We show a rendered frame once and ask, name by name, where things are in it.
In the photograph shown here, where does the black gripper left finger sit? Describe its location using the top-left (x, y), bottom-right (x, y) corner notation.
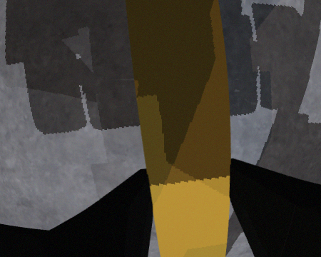
top-left (0, 168), bottom-right (153, 257)

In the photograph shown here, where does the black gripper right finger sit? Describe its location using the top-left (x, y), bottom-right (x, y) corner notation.
top-left (229, 158), bottom-right (321, 257)

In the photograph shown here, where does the yellow bar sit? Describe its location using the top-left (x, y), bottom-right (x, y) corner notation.
top-left (126, 0), bottom-right (231, 257)

